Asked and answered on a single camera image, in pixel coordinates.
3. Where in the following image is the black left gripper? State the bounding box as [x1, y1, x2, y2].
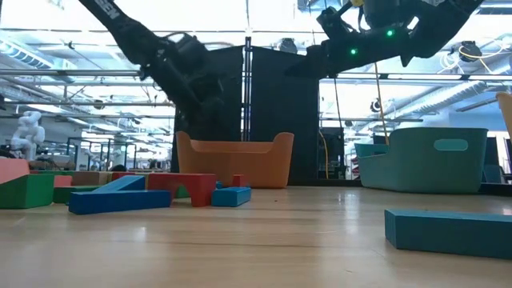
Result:
[140, 38, 228, 138]

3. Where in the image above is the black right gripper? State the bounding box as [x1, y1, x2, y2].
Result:
[284, 27, 386, 79]

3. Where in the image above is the red arch block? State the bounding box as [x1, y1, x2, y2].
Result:
[146, 172, 218, 208]

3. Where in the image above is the black partition panel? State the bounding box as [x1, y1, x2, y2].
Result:
[250, 45, 321, 186]
[170, 45, 245, 175]

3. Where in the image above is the orange plastic bin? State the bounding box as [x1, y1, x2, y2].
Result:
[175, 130, 295, 190]

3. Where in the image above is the black computer case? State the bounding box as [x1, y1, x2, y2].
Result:
[319, 126, 346, 180]

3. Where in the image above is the grey metal crossbar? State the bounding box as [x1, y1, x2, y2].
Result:
[0, 100, 176, 107]
[334, 73, 512, 81]
[0, 69, 143, 78]
[319, 117, 424, 122]

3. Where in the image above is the long blue block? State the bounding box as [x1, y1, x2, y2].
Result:
[68, 189, 173, 216]

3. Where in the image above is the tan block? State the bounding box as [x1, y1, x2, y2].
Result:
[71, 170, 114, 186]

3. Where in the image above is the teal plastic bin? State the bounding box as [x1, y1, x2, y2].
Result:
[354, 126, 489, 195]

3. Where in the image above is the long green block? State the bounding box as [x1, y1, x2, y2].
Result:
[53, 185, 101, 204]

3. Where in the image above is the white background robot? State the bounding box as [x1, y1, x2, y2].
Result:
[10, 110, 46, 161]

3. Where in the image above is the teal block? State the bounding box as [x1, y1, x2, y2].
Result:
[384, 208, 512, 260]

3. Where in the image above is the metal partition post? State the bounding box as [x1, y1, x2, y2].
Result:
[242, 35, 252, 142]

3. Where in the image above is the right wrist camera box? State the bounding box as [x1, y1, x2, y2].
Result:
[317, 6, 361, 41]

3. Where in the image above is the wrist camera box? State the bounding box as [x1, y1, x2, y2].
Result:
[317, 6, 361, 41]
[170, 33, 210, 62]

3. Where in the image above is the black hanging cable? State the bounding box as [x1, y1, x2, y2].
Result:
[334, 79, 346, 129]

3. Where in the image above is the yellow hanging cable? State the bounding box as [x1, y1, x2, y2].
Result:
[374, 62, 390, 146]

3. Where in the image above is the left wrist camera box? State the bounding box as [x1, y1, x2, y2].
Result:
[170, 33, 210, 62]

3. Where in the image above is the short yellow cable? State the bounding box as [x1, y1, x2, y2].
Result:
[318, 130, 330, 180]

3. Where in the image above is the black aluminium table frame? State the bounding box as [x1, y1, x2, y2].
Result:
[286, 178, 512, 197]

